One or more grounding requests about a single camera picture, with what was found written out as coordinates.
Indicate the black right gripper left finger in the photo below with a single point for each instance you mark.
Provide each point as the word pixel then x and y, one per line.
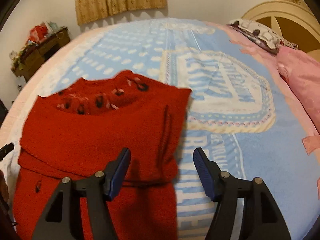
pixel 76 204

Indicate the red knitted sweater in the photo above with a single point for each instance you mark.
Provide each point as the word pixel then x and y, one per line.
pixel 79 130

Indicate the person's left hand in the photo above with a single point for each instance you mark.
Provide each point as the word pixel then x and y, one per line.
pixel 3 188

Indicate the dark wooden dresser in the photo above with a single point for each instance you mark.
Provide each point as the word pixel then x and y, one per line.
pixel 33 56

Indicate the blue polka-dot bed blanket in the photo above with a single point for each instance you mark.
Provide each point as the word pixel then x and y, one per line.
pixel 222 207

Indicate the red gift bag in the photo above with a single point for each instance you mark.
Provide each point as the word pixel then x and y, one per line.
pixel 38 33

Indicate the pink satin pillow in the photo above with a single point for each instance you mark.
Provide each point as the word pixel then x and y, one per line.
pixel 301 73

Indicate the patterned white dark pillow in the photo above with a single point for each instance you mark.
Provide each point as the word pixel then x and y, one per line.
pixel 261 35

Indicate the cream wooden headboard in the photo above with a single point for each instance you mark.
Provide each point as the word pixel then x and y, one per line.
pixel 292 22

